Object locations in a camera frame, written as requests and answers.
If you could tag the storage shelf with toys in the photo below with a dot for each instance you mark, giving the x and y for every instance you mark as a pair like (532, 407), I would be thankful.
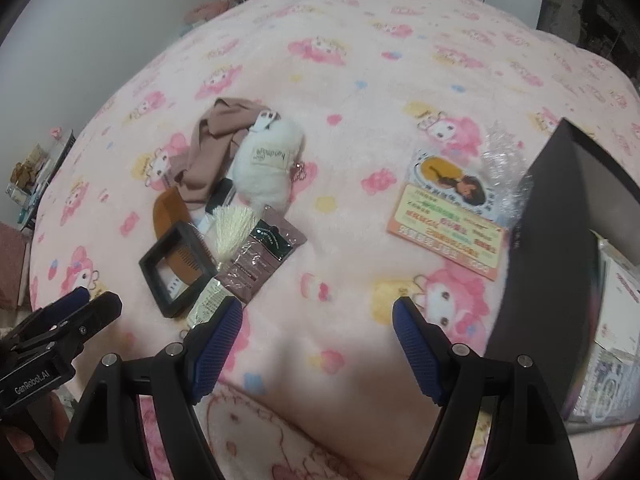
(31, 178)

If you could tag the white strap smartwatch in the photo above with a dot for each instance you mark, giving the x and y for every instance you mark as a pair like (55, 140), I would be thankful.
(224, 190)

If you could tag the black square display frame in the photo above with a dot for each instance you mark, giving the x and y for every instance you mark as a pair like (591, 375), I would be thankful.
(172, 296)

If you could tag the brown wooden comb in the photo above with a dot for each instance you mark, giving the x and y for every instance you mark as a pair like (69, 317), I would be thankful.
(169, 208)

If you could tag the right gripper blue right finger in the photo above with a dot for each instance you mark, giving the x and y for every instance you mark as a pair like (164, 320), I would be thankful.
(426, 348)

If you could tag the black cardboard storage box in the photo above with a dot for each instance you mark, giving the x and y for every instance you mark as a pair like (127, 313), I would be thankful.
(571, 300)

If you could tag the cartoon girl sticker card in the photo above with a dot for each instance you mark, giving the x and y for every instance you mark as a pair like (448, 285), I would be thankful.
(445, 179)

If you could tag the white fluffy plush pouch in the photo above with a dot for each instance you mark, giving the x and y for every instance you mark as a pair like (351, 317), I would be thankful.
(262, 167)

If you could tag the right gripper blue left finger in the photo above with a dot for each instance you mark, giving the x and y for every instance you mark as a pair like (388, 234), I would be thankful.
(208, 346)

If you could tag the maroon sachet packet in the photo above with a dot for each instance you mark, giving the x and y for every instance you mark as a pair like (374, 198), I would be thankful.
(263, 250)

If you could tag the orange printed flyer card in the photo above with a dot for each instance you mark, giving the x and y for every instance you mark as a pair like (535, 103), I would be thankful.
(448, 230)

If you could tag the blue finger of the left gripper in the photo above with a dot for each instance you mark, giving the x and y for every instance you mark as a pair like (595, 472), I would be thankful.
(63, 307)
(81, 326)

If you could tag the pink cartoon print blanket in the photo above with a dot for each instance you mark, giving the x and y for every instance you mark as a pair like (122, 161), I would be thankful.
(317, 386)

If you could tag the green label paper packet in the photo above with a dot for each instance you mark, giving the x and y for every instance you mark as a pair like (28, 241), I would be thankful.
(210, 299)

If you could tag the clear bubble wrap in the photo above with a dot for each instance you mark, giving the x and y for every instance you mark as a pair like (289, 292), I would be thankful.
(506, 171)

